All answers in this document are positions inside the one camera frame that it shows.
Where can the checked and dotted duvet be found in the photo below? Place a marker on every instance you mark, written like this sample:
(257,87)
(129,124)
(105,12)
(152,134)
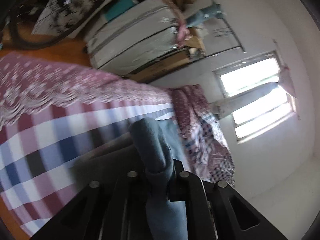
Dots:
(205,130)

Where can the window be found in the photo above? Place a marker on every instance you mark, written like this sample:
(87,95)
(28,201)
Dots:
(260,97)

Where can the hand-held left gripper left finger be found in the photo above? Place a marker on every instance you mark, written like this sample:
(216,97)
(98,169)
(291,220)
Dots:
(136,185)

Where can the black clothes rack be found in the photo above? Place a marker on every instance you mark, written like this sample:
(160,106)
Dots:
(232,35)

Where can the pink cloth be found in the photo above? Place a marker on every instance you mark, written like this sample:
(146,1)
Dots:
(182,31)

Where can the white suitcase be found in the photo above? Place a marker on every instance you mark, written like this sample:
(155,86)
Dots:
(132,37)

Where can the white printed curtain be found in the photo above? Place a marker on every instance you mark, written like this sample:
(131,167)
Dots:
(250,100)

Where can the stack of cardboard boxes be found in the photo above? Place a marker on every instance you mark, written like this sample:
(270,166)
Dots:
(197,43)

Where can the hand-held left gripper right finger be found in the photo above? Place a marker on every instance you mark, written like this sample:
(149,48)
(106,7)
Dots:
(178,180)

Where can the checked bed sheet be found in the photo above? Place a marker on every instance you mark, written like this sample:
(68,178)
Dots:
(62,130)

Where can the teal T-shirt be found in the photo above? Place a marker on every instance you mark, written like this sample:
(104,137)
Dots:
(160,170)

